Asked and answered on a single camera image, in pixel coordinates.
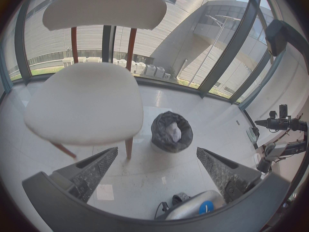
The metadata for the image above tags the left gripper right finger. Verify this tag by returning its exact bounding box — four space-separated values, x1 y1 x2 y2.
197 147 262 204

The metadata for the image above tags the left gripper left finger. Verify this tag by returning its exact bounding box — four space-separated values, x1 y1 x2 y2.
54 147 119 203

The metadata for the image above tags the white paper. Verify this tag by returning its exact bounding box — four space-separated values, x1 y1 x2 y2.
165 122 182 142

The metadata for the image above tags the black plastic bag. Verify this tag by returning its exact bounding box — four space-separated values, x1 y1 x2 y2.
151 111 193 153

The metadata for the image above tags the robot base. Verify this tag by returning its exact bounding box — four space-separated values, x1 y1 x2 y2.
165 190 227 220

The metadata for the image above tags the white cushioned wooden chair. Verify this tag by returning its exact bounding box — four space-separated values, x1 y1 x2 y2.
24 0 167 160

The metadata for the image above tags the window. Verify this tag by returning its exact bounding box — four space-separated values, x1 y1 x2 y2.
0 0 290 112

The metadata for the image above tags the black cable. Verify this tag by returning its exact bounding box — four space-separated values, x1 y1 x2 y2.
154 202 170 219

